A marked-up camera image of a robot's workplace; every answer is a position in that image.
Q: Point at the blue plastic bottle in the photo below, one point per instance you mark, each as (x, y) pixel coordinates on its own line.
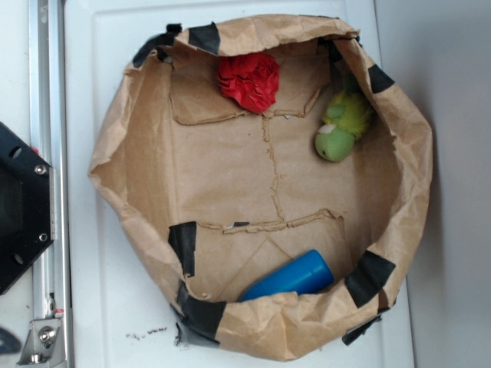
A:
(306, 274)

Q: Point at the brown paper bag bin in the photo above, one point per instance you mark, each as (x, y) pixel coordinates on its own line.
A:
(214, 197)

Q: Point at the red crumpled paper ball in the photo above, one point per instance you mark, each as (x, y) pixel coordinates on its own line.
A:
(251, 80)

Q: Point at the green plush toy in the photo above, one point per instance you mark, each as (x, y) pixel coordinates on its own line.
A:
(347, 118)

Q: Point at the aluminium extrusion rail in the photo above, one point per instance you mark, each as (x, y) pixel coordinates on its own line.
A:
(51, 272)

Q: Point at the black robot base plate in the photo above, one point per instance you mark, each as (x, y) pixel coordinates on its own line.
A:
(25, 207)

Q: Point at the metal corner bracket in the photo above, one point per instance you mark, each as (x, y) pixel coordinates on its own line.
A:
(44, 346)

